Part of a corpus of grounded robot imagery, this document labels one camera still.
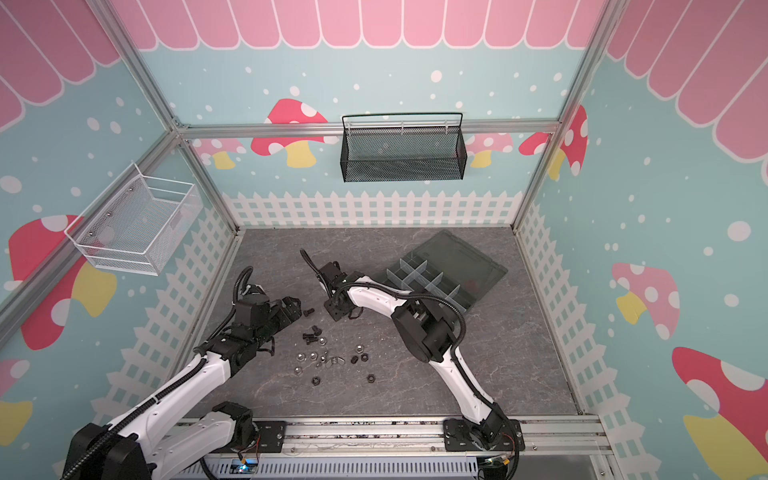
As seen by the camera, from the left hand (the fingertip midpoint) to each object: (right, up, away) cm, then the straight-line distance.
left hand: (290, 313), depth 86 cm
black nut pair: (+21, -13, +1) cm, 25 cm away
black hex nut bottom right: (+24, -18, -3) cm, 30 cm away
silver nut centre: (+20, -11, +2) cm, 23 cm away
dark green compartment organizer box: (+49, +13, +22) cm, 56 cm away
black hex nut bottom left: (+8, -18, -3) cm, 20 cm away
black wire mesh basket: (+35, +51, +8) cm, 62 cm away
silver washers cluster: (+6, -13, +1) cm, 14 cm away
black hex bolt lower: (+5, -8, +4) cm, 10 cm away
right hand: (+12, 0, +11) cm, 16 cm away
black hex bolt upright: (+6, -7, +6) cm, 11 cm away
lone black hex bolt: (+2, -1, +8) cm, 9 cm away
